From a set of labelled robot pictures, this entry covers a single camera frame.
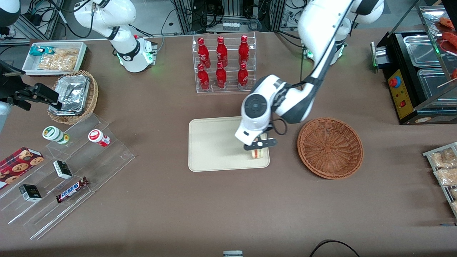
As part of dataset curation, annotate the red cookie box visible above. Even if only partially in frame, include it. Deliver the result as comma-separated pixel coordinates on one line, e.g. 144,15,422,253
0,147,45,190

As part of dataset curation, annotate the white plastic bin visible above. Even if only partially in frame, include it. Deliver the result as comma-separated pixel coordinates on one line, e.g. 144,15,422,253
21,41,88,76

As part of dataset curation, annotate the aluminium foil container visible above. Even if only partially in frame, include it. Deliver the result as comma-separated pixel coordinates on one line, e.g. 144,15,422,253
49,75,90,116

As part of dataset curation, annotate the silver metal side box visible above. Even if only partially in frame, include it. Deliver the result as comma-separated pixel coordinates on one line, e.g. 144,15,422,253
371,42,390,68

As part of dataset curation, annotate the black food warmer machine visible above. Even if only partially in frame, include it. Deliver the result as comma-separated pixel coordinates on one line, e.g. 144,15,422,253
371,5,457,125

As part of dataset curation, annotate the red cola bottle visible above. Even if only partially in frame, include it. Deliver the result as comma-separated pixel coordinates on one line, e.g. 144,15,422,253
216,36,228,67
197,64,210,91
216,62,227,89
197,37,211,69
238,35,250,66
237,62,249,90

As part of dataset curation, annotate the tray of packaged snacks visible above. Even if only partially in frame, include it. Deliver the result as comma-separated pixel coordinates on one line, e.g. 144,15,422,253
422,142,457,219

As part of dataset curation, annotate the steel food pan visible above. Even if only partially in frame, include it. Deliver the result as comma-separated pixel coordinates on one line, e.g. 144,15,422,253
417,68,457,105
403,35,442,67

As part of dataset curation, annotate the clear bag of fried snacks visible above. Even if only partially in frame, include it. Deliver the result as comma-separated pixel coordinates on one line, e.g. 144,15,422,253
37,48,80,71

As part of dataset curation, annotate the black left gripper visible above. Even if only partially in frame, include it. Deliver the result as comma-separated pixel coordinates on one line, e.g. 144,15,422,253
244,123,275,155

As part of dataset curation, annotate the green lid cup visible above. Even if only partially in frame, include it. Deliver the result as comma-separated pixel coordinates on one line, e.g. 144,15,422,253
42,126,70,145

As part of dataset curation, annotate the clear acrylic bottle rack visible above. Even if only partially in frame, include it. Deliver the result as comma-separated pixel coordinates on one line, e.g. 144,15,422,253
192,32,257,94

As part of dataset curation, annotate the beige plastic tray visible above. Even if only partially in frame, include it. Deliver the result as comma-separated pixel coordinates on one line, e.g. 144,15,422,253
188,115,270,172

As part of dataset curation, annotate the teal snack packet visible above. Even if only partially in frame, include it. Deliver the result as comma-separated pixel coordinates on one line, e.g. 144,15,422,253
29,46,54,57

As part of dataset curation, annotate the brown wicker basket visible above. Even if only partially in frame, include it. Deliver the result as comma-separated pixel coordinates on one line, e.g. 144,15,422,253
297,117,364,180

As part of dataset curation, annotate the light wicker basket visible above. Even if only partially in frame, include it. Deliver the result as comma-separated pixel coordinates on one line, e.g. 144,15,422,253
47,70,99,125

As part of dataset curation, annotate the red lid cup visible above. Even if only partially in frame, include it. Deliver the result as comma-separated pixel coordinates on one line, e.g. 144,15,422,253
88,129,111,147

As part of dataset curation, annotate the clear acrylic stepped display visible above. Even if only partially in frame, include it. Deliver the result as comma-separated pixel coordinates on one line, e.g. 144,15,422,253
0,113,135,240

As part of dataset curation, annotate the Snickers chocolate bar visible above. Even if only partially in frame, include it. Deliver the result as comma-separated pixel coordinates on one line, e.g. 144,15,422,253
56,177,90,204

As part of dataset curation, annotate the black equipment rack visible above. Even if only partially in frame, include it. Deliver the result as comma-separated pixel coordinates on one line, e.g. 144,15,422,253
171,0,286,33

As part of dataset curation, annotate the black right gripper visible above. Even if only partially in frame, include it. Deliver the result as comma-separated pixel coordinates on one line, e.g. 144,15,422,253
7,83,60,110

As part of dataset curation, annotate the black cable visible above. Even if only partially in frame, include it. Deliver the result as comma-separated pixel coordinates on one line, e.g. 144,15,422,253
309,240,361,257

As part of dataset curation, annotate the triangular sandwich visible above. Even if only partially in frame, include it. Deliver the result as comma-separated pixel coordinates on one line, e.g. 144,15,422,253
251,134,269,160

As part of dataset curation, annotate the small black box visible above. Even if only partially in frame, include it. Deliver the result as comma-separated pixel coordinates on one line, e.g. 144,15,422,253
19,184,42,202
53,160,73,180

